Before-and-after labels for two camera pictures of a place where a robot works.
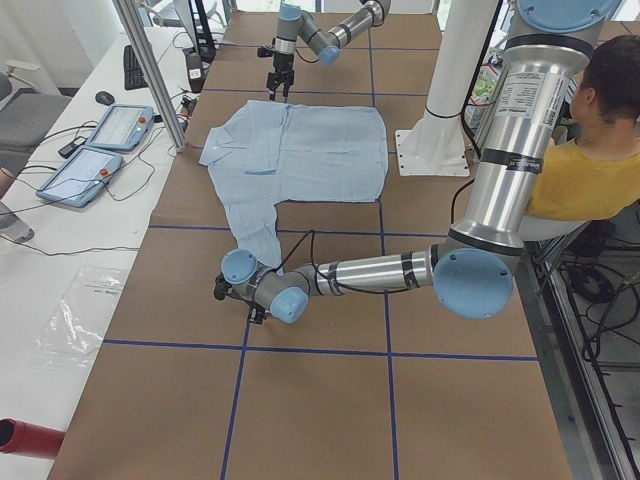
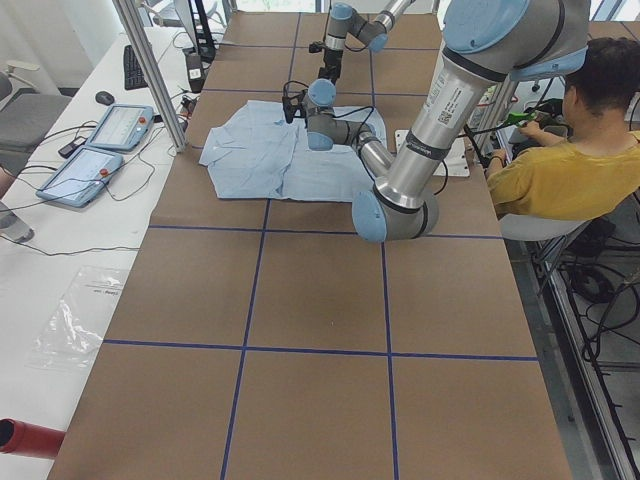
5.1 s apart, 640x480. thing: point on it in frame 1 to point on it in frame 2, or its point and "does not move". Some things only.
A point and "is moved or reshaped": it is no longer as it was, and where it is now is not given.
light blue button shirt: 273,152 is moved or reshaped
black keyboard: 134,77 does not move
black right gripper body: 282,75 to 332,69
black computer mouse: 104,97 does not move
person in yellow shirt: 597,172 does not move
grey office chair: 27,115 does not move
